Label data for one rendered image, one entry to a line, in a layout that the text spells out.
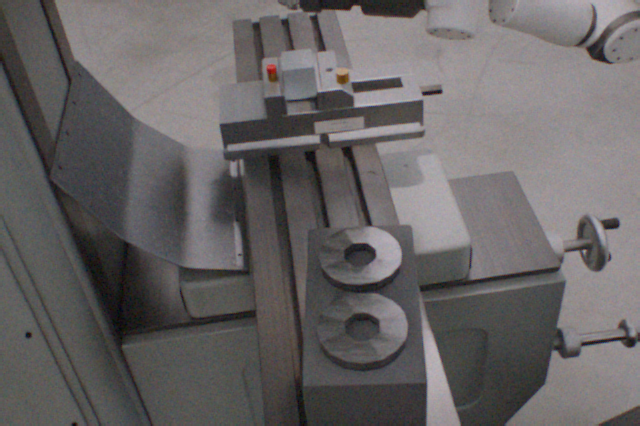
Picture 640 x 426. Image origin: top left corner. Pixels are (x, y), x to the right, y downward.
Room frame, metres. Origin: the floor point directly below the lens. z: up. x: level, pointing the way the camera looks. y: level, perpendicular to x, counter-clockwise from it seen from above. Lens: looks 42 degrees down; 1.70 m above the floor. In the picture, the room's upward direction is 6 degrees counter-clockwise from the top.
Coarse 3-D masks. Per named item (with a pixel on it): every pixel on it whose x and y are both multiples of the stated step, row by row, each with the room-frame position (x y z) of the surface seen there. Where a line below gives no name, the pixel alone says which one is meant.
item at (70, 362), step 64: (0, 0) 0.91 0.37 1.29; (0, 64) 0.83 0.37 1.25; (64, 64) 1.08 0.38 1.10; (0, 128) 0.81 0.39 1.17; (0, 192) 0.79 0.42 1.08; (64, 192) 0.86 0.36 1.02; (0, 256) 0.77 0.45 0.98; (64, 256) 0.81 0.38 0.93; (0, 320) 0.77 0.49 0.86; (64, 320) 0.79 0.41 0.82; (0, 384) 0.76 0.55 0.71; (64, 384) 0.77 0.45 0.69; (128, 384) 0.82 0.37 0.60
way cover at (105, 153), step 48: (96, 96) 1.10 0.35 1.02; (96, 144) 0.98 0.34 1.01; (144, 144) 1.09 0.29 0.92; (96, 192) 0.88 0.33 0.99; (144, 192) 0.96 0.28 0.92; (192, 192) 1.02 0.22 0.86; (240, 192) 1.03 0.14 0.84; (144, 240) 0.85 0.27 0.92; (192, 240) 0.90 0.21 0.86; (240, 240) 0.91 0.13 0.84
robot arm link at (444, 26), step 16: (400, 0) 0.90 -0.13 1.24; (416, 0) 0.91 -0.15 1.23; (432, 0) 0.89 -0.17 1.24; (448, 0) 0.88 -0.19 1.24; (464, 0) 0.88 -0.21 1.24; (400, 16) 0.92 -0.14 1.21; (432, 16) 0.88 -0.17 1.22; (448, 16) 0.87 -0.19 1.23; (464, 16) 0.87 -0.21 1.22; (432, 32) 0.88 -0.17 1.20; (448, 32) 0.87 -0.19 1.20; (464, 32) 0.86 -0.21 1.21
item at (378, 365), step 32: (320, 256) 0.58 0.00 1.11; (352, 256) 0.59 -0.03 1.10; (384, 256) 0.57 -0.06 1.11; (320, 288) 0.55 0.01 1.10; (352, 288) 0.54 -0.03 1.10; (384, 288) 0.54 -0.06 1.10; (416, 288) 0.53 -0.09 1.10; (320, 320) 0.49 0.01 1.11; (352, 320) 0.49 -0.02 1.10; (384, 320) 0.48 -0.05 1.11; (416, 320) 0.49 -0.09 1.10; (320, 352) 0.46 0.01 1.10; (352, 352) 0.45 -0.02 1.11; (384, 352) 0.44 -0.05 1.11; (416, 352) 0.45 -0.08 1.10; (320, 384) 0.42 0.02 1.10; (352, 384) 0.42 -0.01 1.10; (384, 384) 0.42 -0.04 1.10; (416, 384) 0.41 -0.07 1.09; (320, 416) 0.42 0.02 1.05; (352, 416) 0.42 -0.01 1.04; (384, 416) 0.42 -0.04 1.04; (416, 416) 0.41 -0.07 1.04
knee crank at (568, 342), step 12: (624, 324) 0.90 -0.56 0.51; (564, 336) 0.88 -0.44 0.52; (576, 336) 0.88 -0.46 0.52; (588, 336) 0.89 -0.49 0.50; (600, 336) 0.89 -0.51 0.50; (612, 336) 0.89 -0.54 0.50; (624, 336) 0.88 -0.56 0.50; (636, 336) 0.87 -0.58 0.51; (552, 348) 0.88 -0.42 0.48; (564, 348) 0.87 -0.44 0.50; (576, 348) 0.86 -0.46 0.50
